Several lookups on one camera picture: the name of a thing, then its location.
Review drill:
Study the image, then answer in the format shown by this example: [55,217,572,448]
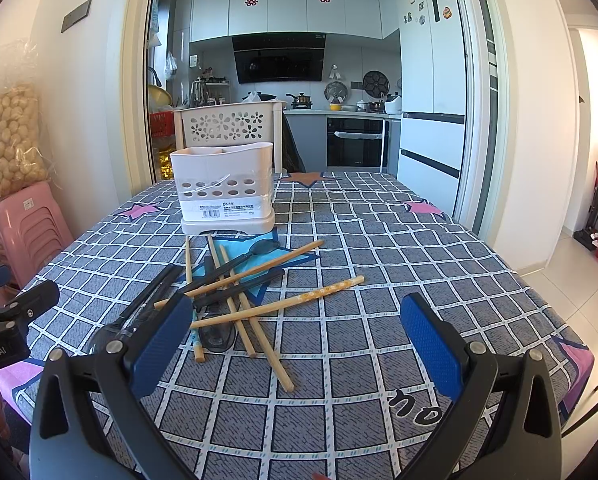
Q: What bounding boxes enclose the translucent dark plastic spoon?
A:
[197,254,238,354]

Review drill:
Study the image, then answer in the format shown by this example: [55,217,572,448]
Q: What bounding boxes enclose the black plastic utensil handle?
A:
[192,268,284,310]

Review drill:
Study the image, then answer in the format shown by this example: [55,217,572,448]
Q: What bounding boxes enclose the patterned bamboo chopstick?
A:
[189,275,365,330]

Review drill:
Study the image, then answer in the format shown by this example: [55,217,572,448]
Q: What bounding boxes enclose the slanted bamboo chopstick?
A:
[153,238,326,310]

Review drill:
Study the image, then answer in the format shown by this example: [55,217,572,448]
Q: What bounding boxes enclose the black plastic utensil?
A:
[85,263,184,354]

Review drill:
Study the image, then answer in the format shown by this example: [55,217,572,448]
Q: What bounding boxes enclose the long plain bamboo chopstick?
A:
[218,245,294,392]

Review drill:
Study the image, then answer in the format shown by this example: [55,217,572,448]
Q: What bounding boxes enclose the white upper kitchen cabinets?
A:
[189,0,398,42]

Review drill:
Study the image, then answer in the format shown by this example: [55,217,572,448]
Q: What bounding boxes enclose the pink plastic stool stack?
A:
[0,182,74,288]

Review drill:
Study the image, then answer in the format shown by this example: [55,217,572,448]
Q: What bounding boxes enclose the bag of round snacks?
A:
[0,40,50,200]

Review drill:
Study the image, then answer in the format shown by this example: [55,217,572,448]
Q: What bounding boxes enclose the grey checkered star tablecloth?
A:
[28,172,582,479]

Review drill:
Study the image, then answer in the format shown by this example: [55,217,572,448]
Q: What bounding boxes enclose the white plastic utensil holder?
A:
[170,142,275,237]

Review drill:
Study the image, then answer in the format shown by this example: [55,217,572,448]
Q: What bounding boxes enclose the yellow basin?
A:
[147,84,172,108]

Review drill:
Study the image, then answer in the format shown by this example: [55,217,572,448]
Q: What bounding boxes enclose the white refrigerator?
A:
[396,0,466,216]

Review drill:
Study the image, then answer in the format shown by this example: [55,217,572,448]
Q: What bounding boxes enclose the black built-in oven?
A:
[327,117,388,170]

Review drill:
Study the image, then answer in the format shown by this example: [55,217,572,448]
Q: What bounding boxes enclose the black pot on stove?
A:
[287,92,313,110]

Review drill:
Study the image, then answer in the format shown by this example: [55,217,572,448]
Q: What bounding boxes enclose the black range hood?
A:
[232,32,327,84]

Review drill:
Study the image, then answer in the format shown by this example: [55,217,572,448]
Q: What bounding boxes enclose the dark wall switch plate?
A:
[60,0,92,34]

